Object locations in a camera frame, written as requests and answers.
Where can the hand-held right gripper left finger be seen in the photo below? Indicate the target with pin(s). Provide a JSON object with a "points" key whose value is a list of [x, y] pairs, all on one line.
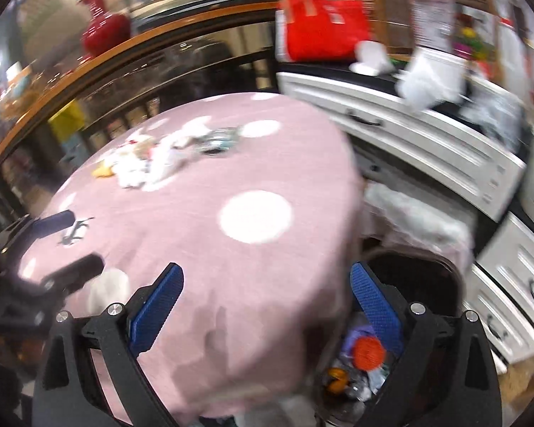
{"points": [[158, 311]]}

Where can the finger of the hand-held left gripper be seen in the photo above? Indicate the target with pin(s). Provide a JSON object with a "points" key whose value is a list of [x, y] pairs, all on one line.
{"points": [[78, 270], [55, 222]]}

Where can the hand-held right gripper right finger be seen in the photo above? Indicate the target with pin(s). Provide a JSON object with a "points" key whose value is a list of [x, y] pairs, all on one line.
{"points": [[376, 307]]}

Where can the purple plastic bag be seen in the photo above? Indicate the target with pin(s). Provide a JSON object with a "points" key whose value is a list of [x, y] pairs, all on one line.
{"points": [[358, 342]]}

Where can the black trash bin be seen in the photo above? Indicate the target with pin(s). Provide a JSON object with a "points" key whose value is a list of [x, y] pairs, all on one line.
{"points": [[427, 284]]}

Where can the orange peel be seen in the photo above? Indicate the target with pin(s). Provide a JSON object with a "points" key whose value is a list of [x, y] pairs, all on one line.
{"points": [[338, 377]]}

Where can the yellow peel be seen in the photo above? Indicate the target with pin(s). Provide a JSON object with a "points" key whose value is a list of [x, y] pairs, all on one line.
{"points": [[102, 170]]}

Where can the pink dotted tablecloth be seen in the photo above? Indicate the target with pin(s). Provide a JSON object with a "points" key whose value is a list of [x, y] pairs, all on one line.
{"points": [[231, 249]]}

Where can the yellow board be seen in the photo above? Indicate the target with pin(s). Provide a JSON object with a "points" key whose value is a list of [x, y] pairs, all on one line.
{"points": [[66, 119]]}

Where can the white crumpled tissues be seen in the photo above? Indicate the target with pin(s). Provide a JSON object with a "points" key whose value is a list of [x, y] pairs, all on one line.
{"points": [[151, 162]]}

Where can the white drawer unit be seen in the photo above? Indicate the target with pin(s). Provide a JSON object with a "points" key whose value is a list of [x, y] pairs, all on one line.
{"points": [[511, 284]]}

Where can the white drawer cabinet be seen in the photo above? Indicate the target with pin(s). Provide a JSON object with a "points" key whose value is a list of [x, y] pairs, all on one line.
{"points": [[427, 142]]}

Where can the wooden ledge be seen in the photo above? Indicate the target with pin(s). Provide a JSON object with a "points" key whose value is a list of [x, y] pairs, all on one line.
{"points": [[129, 44]]}

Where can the red vase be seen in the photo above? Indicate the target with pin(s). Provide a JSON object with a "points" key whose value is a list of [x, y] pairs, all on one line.
{"points": [[104, 29]]}

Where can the black chair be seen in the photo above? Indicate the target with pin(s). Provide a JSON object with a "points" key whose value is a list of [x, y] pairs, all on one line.
{"points": [[209, 64]]}

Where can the clear plastic bag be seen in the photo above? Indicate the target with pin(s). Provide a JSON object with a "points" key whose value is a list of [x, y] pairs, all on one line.
{"points": [[494, 118]]}

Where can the white phone stand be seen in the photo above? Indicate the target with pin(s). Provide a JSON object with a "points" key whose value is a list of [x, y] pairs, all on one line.
{"points": [[371, 58]]}

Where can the red tote bag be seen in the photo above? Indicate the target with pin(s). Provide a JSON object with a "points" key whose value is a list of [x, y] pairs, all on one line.
{"points": [[325, 26]]}

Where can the white packet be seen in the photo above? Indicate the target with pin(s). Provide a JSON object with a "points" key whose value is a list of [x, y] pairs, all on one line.
{"points": [[434, 22]]}

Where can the white plastic jug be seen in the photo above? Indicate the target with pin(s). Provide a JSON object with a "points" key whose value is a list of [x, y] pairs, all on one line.
{"points": [[511, 49]]}

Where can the wooden shelf rack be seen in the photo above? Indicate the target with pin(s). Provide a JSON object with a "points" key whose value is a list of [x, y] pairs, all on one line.
{"points": [[391, 9]]}

